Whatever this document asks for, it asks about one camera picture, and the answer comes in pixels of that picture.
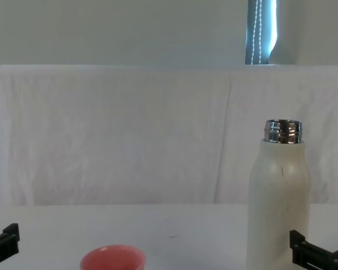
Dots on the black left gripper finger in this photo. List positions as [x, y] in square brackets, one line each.
[10, 237]

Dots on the cream vacuum bottle steel neck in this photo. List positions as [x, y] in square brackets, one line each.
[279, 202]

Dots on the pink cup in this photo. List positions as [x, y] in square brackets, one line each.
[112, 258]

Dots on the white table cloth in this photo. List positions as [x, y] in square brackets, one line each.
[169, 222]

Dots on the white draped cloth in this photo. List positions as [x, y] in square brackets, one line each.
[129, 135]

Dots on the white curtain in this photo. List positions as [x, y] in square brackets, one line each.
[312, 31]
[115, 31]

